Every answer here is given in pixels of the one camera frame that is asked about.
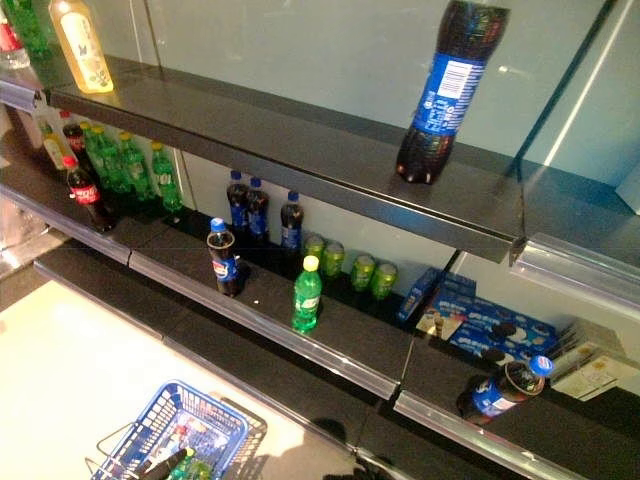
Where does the blue plastic shopping basket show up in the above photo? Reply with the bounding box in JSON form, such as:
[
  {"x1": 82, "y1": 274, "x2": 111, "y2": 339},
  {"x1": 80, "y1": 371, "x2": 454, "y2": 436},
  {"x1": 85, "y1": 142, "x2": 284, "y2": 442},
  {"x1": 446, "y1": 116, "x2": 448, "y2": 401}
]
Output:
[{"x1": 84, "y1": 380, "x2": 251, "y2": 480}]

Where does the green soda bottle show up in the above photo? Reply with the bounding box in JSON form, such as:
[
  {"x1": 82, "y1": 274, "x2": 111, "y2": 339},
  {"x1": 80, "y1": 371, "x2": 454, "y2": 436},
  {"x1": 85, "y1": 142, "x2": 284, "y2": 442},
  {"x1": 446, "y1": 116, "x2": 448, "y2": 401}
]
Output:
[{"x1": 7, "y1": 0, "x2": 51, "y2": 59}]

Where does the tall blue Oreo box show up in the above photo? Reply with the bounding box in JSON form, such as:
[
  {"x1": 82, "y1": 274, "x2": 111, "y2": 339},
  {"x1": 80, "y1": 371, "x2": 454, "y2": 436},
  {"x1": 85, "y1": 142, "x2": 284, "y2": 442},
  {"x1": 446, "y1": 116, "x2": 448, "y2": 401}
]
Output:
[{"x1": 397, "y1": 267, "x2": 477, "y2": 325}]

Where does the small yellow tea bottle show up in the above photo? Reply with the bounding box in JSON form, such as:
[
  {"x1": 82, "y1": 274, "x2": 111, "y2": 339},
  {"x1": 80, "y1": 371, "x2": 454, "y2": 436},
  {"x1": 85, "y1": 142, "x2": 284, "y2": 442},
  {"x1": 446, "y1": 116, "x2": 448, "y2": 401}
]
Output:
[{"x1": 42, "y1": 122, "x2": 66, "y2": 174}]

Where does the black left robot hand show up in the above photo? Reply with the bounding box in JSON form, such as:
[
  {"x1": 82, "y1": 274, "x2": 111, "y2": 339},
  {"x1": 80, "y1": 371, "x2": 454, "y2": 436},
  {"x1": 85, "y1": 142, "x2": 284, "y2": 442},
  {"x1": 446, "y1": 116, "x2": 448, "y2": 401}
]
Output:
[{"x1": 137, "y1": 447, "x2": 189, "y2": 476}]

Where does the black shelf board clear rail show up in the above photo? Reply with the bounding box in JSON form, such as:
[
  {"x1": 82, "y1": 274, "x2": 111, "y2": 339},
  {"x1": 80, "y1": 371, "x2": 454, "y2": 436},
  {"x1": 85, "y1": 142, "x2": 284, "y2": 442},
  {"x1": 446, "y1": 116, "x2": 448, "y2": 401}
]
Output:
[
  {"x1": 394, "y1": 319, "x2": 640, "y2": 480},
  {"x1": 0, "y1": 47, "x2": 51, "y2": 109},
  {"x1": 128, "y1": 209, "x2": 416, "y2": 401},
  {"x1": 0, "y1": 124, "x2": 134, "y2": 266},
  {"x1": 509, "y1": 164, "x2": 640, "y2": 321}
]

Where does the black end plinth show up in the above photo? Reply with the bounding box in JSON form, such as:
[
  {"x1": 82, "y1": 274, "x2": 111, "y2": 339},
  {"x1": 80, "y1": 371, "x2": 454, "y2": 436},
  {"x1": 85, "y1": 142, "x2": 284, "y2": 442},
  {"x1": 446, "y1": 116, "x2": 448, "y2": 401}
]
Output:
[{"x1": 0, "y1": 219, "x2": 64, "y2": 281}]

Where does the black base shelf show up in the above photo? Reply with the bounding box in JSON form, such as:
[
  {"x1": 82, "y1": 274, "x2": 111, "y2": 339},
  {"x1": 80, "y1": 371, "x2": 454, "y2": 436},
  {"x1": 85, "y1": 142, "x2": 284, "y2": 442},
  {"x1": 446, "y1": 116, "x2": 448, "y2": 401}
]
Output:
[{"x1": 34, "y1": 239, "x2": 501, "y2": 480}]

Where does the large Pepsi cola bottle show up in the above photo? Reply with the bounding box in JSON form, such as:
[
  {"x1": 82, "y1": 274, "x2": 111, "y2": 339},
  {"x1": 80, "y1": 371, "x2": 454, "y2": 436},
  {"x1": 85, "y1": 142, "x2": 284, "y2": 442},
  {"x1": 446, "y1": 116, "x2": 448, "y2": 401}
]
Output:
[{"x1": 395, "y1": 0, "x2": 511, "y2": 186}]

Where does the pale cardboard carton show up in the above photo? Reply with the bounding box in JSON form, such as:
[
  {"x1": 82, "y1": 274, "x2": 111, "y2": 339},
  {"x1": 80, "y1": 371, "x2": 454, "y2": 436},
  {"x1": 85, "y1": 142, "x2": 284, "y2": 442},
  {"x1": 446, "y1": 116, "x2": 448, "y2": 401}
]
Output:
[{"x1": 549, "y1": 319, "x2": 640, "y2": 401}]

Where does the Coca-Cola bottle red cap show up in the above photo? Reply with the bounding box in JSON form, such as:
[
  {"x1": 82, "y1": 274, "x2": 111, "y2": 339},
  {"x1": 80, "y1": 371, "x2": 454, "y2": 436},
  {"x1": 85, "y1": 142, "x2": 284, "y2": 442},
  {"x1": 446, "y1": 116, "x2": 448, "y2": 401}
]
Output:
[
  {"x1": 62, "y1": 155, "x2": 116, "y2": 232},
  {"x1": 59, "y1": 110, "x2": 94, "y2": 166}
]

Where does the large yellow tea bottle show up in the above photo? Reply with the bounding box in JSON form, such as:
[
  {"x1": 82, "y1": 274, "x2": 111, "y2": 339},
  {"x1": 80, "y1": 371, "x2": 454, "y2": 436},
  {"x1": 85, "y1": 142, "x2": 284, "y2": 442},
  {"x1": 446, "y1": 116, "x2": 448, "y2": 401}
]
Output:
[{"x1": 48, "y1": 0, "x2": 115, "y2": 95}]

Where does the Oreo box with cone picture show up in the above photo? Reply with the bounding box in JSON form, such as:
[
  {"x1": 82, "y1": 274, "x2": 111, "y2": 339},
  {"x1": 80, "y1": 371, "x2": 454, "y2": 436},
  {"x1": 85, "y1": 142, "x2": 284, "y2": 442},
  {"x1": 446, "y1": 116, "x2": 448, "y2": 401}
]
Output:
[{"x1": 414, "y1": 298, "x2": 467, "y2": 341}]

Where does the black shelf board without rail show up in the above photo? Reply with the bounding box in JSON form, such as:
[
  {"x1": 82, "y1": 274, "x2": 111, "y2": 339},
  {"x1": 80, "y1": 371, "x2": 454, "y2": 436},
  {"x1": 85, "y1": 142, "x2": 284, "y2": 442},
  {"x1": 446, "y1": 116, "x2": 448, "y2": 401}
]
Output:
[{"x1": 42, "y1": 54, "x2": 526, "y2": 265}]

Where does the wide flat blue Oreo box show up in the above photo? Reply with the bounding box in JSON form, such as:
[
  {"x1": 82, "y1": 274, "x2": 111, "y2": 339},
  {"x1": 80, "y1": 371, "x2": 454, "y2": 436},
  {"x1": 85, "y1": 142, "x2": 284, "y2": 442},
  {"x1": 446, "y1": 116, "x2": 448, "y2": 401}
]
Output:
[{"x1": 447, "y1": 294, "x2": 559, "y2": 354}]

